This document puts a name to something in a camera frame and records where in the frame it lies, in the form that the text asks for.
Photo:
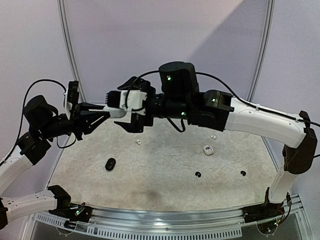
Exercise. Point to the right aluminium frame post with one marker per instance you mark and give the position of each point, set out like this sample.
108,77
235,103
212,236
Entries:
262,48

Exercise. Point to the aluminium front rail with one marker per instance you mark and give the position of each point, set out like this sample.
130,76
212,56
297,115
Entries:
219,224

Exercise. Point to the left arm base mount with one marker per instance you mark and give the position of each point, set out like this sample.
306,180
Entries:
68,210

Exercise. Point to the white earbud charging case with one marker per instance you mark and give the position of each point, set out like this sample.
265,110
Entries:
208,150

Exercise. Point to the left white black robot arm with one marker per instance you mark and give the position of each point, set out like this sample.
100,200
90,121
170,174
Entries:
45,124

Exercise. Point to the small white oval case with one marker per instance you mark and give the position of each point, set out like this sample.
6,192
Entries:
115,113

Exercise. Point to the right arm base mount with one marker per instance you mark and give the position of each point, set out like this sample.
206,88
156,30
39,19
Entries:
265,210

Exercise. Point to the black earbud centre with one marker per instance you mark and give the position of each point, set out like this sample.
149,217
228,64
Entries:
198,174

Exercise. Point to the black oval charging case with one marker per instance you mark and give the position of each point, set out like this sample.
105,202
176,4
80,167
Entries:
110,164

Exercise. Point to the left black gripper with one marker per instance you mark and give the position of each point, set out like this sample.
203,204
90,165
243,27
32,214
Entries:
81,119

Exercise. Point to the aluminium frame post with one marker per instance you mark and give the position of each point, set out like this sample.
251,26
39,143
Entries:
262,48
62,10

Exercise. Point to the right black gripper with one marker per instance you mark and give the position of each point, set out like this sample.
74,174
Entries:
149,104

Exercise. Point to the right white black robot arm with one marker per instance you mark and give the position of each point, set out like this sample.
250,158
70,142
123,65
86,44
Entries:
218,110

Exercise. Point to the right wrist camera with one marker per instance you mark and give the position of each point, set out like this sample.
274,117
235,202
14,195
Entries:
131,102

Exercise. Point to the left aluminium frame post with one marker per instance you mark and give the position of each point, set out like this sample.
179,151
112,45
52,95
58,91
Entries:
62,10

